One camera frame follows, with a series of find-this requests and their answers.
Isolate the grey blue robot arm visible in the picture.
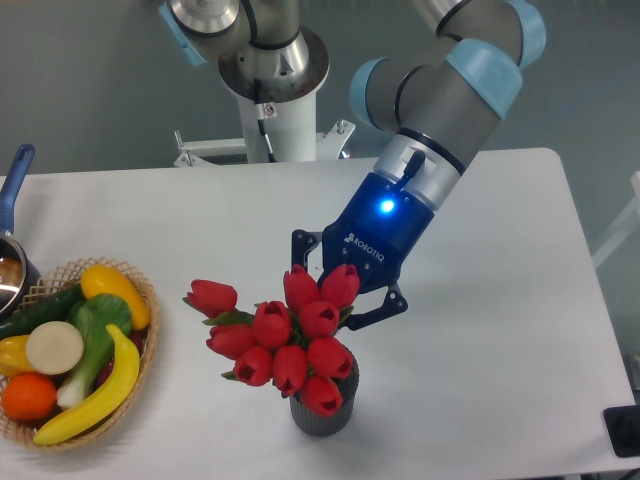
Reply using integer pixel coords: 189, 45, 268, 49
159, 1, 546, 330

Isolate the dark red fruit toy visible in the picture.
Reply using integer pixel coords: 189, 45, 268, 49
95, 330, 146, 388

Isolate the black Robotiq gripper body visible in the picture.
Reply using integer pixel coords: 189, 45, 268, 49
321, 172, 434, 293

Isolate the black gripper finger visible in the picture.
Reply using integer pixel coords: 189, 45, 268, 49
341, 283, 408, 330
290, 229, 324, 275

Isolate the yellow lemon toy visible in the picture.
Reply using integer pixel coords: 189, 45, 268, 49
80, 264, 150, 331

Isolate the red tulip bouquet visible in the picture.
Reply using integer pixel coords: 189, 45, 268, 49
183, 264, 360, 417

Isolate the black cable on pedestal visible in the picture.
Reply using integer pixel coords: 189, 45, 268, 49
252, 78, 278, 164

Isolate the black device at edge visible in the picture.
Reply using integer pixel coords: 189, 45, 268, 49
603, 405, 640, 458

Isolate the woven wicker basket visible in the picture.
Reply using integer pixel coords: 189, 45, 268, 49
1, 257, 160, 451

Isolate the dark green cucumber toy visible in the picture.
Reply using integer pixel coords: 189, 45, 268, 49
1, 283, 84, 340

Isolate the white frame at right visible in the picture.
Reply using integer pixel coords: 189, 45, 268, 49
591, 171, 639, 269

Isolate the yellow plastic banana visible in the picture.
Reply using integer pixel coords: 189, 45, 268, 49
33, 324, 140, 446

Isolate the beige round disc toy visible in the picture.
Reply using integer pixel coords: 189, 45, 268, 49
25, 321, 84, 375

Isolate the yellow bell pepper toy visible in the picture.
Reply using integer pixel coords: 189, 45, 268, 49
0, 335, 35, 378

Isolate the orange plastic fruit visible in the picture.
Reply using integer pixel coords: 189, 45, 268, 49
1, 373, 57, 420

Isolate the green bok choy toy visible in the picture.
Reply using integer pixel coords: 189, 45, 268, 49
57, 294, 132, 410

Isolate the dark grey ribbed vase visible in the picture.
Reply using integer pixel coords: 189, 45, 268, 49
289, 350, 360, 437

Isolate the blue handled saucepan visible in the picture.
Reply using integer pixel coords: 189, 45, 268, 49
1, 144, 40, 321

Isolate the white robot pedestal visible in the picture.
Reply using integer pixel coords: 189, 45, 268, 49
218, 26, 330, 163

